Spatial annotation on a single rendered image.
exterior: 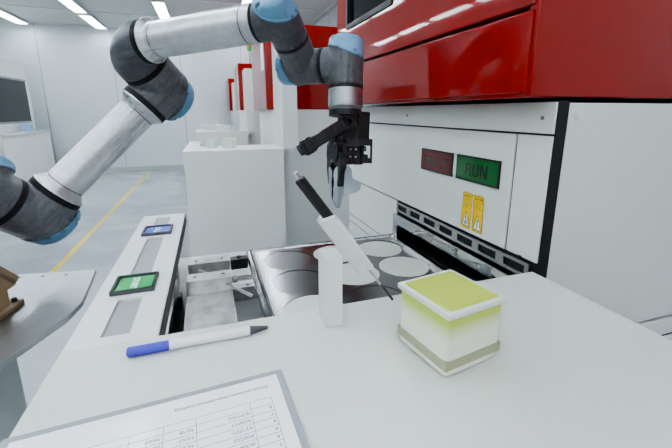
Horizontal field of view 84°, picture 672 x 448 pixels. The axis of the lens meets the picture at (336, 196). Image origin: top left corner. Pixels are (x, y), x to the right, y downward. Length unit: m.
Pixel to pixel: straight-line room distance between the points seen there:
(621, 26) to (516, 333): 0.46
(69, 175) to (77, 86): 7.82
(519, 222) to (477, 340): 0.31
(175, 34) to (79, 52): 8.00
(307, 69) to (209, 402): 0.65
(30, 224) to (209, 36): 0.57
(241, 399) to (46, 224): 0.78
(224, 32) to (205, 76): 7.73
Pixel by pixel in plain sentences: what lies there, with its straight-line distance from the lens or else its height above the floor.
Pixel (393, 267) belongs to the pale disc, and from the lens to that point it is 0.77.
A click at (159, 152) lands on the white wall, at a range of 8.62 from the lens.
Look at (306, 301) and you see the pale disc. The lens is 0.64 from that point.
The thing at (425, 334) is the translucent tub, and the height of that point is 1.00.
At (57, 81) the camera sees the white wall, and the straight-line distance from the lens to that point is 8.93.
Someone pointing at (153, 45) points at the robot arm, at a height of 1.34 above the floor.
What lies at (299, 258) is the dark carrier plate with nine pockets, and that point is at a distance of 0.81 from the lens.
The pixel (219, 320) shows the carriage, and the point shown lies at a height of 0.88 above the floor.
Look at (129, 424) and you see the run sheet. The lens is 0.37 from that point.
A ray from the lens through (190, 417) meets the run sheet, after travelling 0.36.
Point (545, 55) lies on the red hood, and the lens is 0.60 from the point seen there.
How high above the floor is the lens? 1.21
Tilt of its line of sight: 13 degrees down
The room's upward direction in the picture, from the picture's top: straight up
